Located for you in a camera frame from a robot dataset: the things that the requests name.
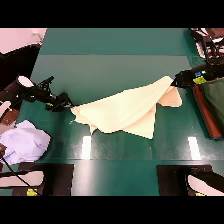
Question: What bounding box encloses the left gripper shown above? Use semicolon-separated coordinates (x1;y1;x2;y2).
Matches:
45;92;74;113

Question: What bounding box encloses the dark green garment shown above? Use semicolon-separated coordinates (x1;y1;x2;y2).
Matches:
201;77;224;135

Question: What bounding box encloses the black cable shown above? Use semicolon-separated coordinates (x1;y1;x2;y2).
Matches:
0;155;42;197

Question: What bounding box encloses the orange-brown garment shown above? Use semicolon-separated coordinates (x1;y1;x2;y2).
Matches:
191;83;224;141

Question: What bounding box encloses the cream shirt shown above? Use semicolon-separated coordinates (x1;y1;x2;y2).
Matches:
70;75;184;140

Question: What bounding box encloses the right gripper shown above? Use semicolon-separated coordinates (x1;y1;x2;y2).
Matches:
171;68;197;89

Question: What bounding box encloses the white shirt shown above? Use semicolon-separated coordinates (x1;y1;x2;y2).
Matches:
0;119;52;166

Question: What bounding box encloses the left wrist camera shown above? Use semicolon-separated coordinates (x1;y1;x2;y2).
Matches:
31;75;55;98

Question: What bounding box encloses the black garment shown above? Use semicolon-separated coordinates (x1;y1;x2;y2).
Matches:
0;44;42;92

